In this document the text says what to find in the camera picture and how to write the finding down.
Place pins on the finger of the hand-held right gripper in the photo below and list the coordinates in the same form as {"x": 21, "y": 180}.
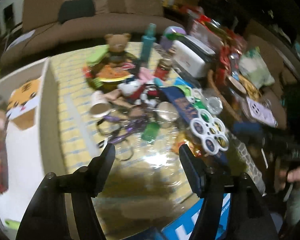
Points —
{"x": 247, "y": 129}

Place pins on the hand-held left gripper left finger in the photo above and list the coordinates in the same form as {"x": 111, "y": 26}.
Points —
{"x": 105, "y": 165}

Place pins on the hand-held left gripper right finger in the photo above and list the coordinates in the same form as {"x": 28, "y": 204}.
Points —
{"x": 197, "y": 180}

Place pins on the white storage box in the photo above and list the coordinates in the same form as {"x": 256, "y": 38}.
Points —
{"x": 22, "y": 155}

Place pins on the orange tiger plush cushion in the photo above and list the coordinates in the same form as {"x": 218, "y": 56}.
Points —
{"x": 25, "y": 92}

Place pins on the person's right forearm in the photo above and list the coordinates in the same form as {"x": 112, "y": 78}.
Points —
{"x": 298, "y": 202}

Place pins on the person's right hand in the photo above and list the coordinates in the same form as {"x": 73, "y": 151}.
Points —
{"x": 296, "y": 175}

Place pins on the white case with holes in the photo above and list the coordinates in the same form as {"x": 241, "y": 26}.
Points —
{"x": 261, "y": 111}

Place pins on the white flower-shaped fidget toy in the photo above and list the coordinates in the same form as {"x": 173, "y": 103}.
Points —
{"x": 210, "y": 132}

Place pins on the grey stone pattern mat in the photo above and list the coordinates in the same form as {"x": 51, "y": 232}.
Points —
{"x": 251, "y": 167}

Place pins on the clear glass jar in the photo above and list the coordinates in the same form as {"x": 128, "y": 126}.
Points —
{"x": 214, "y": 104}

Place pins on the blue UTO box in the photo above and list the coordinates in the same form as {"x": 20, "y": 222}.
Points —
{"x": 185, "y": 227}

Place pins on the green plastic piece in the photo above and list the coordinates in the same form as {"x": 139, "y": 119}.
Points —
{"x": 151, "y": 132}

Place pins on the white paper cup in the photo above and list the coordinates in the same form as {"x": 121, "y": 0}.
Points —
{"x": 100, "y": 103}

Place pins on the green and white pillow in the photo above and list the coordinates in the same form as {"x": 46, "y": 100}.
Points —
{"x": 256, "y": 67}

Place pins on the yellow checked tablecloth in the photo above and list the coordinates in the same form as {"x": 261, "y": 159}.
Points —
{"x": 72, "y": 100}

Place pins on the round metal tin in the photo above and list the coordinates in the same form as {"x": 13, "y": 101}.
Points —
{"x": 168, "y": 111}

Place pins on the colourful fruit slice toy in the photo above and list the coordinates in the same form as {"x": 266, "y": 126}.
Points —
{"x": 110, "y": 75}

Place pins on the pile of red packets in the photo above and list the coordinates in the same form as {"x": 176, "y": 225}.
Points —
{"x": 222, "y": 42}

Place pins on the white box-shaped device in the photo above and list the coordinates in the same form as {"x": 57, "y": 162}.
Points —
{"x": 190, "y": 57}

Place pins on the red jar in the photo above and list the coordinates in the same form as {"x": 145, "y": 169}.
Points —
{"x": 163, "y": 70}

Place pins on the small green item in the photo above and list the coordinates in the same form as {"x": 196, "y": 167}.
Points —
{"x": 12, "y": 224}

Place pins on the brown teddy bear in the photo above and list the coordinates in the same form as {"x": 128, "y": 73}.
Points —
{"x": 117, "y": 46}

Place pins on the purple and green ball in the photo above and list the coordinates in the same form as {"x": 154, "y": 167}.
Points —
{"x": 175, "y": 32}

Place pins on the teal bottle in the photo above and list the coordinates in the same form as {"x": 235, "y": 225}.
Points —
{"x": 147, "y": 45}

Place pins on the brown sofa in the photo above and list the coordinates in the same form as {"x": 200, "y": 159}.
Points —
{"x": 90, "y": 30}

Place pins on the white paper sheet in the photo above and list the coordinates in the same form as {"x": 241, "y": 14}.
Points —
{"x": 20, "y": 38}

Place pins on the black cushion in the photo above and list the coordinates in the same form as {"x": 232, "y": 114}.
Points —
{"x": 76, "y": 10}

